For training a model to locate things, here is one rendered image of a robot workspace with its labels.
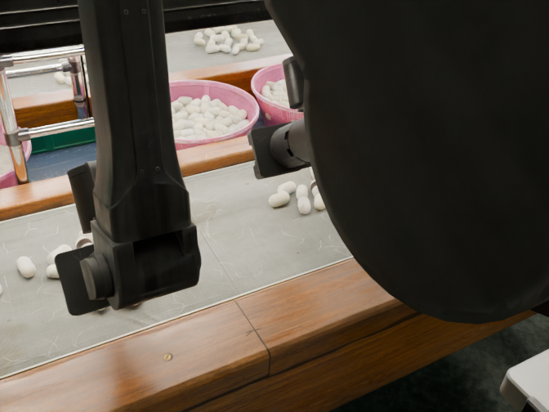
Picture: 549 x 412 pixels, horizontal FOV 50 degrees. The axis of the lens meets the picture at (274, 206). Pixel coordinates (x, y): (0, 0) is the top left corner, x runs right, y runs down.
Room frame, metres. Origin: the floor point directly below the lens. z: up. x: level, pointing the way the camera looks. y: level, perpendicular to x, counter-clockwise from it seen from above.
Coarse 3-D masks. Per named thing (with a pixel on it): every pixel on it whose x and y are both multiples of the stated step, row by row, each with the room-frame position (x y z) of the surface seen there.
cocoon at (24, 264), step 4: (20, 260) 0.58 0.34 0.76; (24, 260) 0.58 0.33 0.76; (28, 260) 0.58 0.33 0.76; (16, 264) 0.58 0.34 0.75; (20, 264) 0.58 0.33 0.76; (24, 264) 0.57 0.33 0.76; (28, 264) 0.58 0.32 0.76; (32, 264) 0.58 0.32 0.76; (20, 268) 0.57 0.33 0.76; (24, 268) 0.57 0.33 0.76; (28, 268) 0.57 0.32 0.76; (32, 268) 0.57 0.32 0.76; (20, 272) 0.57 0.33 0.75; (24, 272) 0.57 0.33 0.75; (28, 272) 0.57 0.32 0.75; (32, 272) 0.57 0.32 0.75; (24, 276) 0.57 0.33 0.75; (28, 276) 0.57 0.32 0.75
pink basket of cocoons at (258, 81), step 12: (264, 72) 1.26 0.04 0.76; (276, 72) 1.29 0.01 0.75; (252, 84) 1.17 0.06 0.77; (264, 84) 1.24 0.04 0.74; (264, 108) 1.12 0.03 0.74; (276, 108) 1.09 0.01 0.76; (288, 108) 1.07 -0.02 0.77; (264, 120) 1.15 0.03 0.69; (276, 120) 1.10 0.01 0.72; (288, 120) 1.08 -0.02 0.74
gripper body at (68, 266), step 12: (72, 252) 0.45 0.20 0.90; (84, 252) 0.45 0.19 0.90; (60, 264) 0.44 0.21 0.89; (72, 264) 0.44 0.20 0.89; (60, 276) 0.43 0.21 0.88; (72, 276) 0.43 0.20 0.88; (72, 288) 0.42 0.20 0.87; (84, 288) 0.43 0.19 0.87; (72, 300) 0.41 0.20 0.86; (84, 300) 0.42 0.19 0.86; (96, 300) 0.42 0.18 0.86; (72, 312) 0.41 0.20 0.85; (84, 312) 0.41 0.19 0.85
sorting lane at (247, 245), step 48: (192, 192) 0.79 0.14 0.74; (240, 192) 0.80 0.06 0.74; (0, 240) 0.64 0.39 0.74; (48, 240) 0.65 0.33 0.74; (240, 240) 0.68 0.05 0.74; (288, 240) 0.68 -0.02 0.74; (336, 240) 0.69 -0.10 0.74; (48, 288) 0.55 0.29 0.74; (192, 288) 0.57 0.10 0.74; (240, 288) 0.57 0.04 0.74; (0, 336) 0.47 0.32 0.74; (48, 336) 0.47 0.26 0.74; (96, 336) 0.48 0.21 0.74
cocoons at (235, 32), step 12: (216, 36) 1.49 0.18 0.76; (228, 36) 1.51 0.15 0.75; (240, 36) 1.51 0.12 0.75; (252, 36) 1.51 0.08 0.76; (216, 48) 1.41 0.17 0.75; (228, 48) 1.41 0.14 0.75; (240, 48) 1.44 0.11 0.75; (252, 48) 1.44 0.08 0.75; (60, 60) 1.27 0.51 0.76; (84, 60) 1.30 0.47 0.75; (60, 72) 1.22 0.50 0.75
